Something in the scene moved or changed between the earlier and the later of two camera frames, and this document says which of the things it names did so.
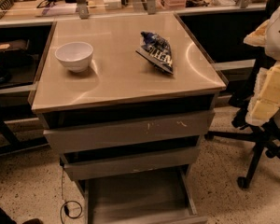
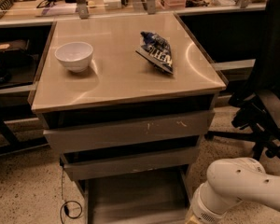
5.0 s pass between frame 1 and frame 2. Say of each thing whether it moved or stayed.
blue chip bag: stayed
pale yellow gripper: moved
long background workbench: stayed
